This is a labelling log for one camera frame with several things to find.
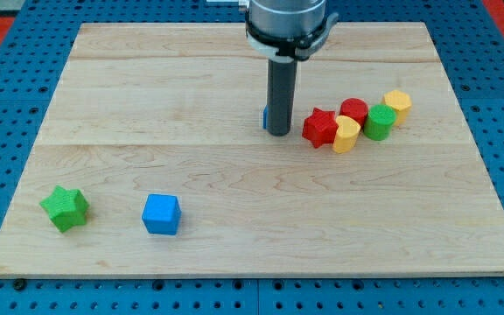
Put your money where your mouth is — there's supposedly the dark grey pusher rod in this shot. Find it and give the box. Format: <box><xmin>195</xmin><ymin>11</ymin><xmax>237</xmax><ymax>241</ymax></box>
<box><xmin>267</xmin><ymin>59</ymin><xmax>298</xmax><ymax>137</ymax></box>

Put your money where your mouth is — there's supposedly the blue triangle block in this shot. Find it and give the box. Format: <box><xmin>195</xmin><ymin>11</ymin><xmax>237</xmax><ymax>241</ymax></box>
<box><xmin>262</xmin><ymin>105</ymin><xmax>269</xmax><ymax>130</ymax></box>

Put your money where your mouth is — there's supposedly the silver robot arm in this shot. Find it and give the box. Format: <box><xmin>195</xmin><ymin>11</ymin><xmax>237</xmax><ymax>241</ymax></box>
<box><xmin>206</xmin><ymin>0</ymin><xmax>340</xmax><ymax>137</ymax></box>

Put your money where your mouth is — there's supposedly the red star block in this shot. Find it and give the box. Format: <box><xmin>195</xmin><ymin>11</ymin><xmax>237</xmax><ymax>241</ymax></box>
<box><xmin>302</xmin><ymin>108</ymin><xmax>338</xmax><ymax>148</ymax></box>

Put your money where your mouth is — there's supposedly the green star block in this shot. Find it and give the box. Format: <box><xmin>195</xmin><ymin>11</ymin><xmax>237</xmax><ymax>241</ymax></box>
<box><xmin>39</xmin><ymin>185</ymin><xmax>89</xmax><ymax>233</ymax></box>

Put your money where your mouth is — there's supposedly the red cylinder block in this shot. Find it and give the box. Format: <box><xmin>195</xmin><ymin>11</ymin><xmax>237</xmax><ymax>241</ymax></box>
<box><xmin>339</xmin><ymin>98</ymin><xmax>368</xmax><ymax>127</ymax></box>

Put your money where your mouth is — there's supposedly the yellow half-cylinder block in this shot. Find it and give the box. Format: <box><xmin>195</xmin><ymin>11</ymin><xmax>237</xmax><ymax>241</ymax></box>
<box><xmin>332</xmin><ymin>115</ymin><xmax>361</xmax><ymax>153</ymax></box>

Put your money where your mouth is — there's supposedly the green cylinder block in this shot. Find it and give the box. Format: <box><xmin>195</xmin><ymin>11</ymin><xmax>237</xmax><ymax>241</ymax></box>
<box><xmin>363</xmin><ymin>104</ymin><xmax>396</xmax><ymax>141</ymax></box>

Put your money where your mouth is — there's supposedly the yellow hexagon block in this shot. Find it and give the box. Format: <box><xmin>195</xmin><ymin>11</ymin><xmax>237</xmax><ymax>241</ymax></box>
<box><xmin>381</xmin><ymin>90</ymin><xmax>412</xmax><ymax>126</ymax></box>

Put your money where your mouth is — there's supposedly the wooden board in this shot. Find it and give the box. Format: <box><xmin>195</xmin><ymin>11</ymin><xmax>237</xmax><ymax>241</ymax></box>
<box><xmin>0</xmin><ymin>22</ymin><xmax>504</xmax><ymax>279</ymax></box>

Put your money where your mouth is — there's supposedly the blue cube block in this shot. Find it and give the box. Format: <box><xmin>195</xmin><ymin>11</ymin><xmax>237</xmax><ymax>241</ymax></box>
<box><xmin>142</xmin><ymin>194</ymin><xmax>181</xmax><ymax>235</ymax></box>

